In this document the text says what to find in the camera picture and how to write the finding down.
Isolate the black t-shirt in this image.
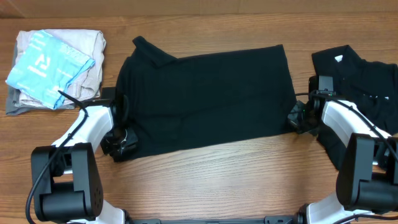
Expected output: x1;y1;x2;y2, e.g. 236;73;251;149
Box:
116;36;296;160

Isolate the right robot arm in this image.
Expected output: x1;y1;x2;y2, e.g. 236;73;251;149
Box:
287;75;397;223

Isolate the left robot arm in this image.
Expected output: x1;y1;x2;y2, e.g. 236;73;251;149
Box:
25;92;132;223

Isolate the folded beige shirt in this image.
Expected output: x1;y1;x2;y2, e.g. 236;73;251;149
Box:
6;29;106;110

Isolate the folded light blue printed shirt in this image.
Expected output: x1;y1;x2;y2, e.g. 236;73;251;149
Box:
6;30;95;110

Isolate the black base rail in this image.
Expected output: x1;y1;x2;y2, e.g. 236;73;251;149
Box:
126;215;307;224

